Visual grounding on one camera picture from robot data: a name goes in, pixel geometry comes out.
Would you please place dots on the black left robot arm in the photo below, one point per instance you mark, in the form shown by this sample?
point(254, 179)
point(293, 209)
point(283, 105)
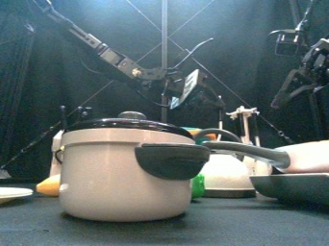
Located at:
point(111, 58)

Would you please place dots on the teal toy piece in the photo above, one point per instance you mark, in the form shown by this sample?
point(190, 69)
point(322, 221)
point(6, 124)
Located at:
point(188, 128)

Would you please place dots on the orange toy food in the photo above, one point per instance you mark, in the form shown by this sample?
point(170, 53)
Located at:
point(210, 136)

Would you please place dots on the white utensil stand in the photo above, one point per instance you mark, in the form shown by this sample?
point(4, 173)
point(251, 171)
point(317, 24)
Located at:
point(245, 128)

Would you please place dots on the black hanging utensil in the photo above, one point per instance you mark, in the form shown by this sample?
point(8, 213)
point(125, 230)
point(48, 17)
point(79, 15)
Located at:
point(254, 128)

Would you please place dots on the black pot lid with knob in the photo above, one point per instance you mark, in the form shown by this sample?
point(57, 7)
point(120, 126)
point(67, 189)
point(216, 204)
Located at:
point(128, 123)

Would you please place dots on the black knobbed piece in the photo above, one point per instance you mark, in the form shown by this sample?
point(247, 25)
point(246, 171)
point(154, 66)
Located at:
point(83, 112)

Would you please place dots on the green toy food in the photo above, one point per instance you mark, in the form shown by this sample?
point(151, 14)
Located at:
point(198, 187)

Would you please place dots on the black upright rod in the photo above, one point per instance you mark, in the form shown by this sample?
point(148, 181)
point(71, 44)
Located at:
point(63, 117)

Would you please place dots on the grey frying pan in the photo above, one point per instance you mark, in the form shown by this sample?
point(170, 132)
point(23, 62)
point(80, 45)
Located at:
point(295, 187)

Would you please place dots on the white rack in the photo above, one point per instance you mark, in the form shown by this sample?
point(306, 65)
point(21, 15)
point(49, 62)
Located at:
point(56, 153)

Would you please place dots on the yellow toy food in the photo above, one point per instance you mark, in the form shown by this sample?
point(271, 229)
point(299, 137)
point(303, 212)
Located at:
point(49, 187)

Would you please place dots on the small white scrap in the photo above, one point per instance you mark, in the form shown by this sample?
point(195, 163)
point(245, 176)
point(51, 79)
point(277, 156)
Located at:
point(4, 174)

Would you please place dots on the white plate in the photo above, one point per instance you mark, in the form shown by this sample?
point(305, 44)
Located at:
point(12, 193)

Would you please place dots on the black frame post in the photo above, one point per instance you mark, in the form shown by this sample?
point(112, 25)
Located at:
point(315, 115)

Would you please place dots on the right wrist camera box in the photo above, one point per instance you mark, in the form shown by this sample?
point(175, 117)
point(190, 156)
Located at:
point(286, 43)

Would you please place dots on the vertical metal frame pole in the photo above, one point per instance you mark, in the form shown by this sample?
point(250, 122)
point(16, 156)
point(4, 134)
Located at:
point(164, 32)

